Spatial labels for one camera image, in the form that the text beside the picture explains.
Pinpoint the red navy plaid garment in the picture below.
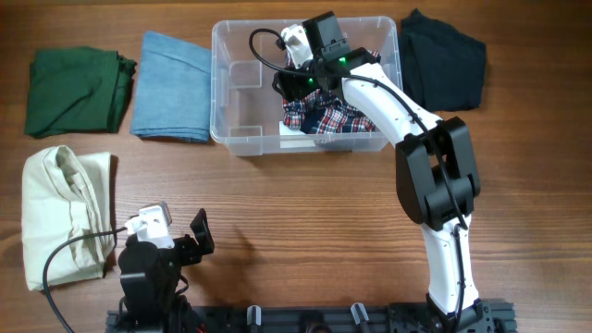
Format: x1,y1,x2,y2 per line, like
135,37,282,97
282,77,376,134

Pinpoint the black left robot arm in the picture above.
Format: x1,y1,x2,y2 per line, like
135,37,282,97
105,203,215,332

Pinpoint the right clear rail clip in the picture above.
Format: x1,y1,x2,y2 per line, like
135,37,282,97
351,302,369,326

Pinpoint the blue folded towel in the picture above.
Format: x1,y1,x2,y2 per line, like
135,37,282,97
129,31,212,142

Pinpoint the cream folded garment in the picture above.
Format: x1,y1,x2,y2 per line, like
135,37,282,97
21,145,116,290

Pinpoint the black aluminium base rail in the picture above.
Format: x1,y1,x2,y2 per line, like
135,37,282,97
105,301,515,333

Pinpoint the clear rail clip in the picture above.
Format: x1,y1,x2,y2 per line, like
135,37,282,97
351,302,369,326
246,305,262,327

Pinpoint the black garment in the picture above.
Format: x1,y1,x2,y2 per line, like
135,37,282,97
399,9,487,112

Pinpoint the white label in bin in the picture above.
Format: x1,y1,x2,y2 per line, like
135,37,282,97
278,121,316,149

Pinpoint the left clear rail clip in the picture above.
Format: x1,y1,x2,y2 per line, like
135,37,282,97
246,305,262,327

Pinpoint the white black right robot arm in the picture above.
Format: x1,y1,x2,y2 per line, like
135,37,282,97
275,47,481,332

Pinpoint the black left camera cable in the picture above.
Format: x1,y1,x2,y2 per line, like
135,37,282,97
42,226,129,333

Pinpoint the clear plastic storage bin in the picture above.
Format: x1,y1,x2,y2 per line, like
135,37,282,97
210,16,402,156

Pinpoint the green folded garment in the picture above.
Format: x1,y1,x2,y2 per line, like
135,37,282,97
24,46,137,139

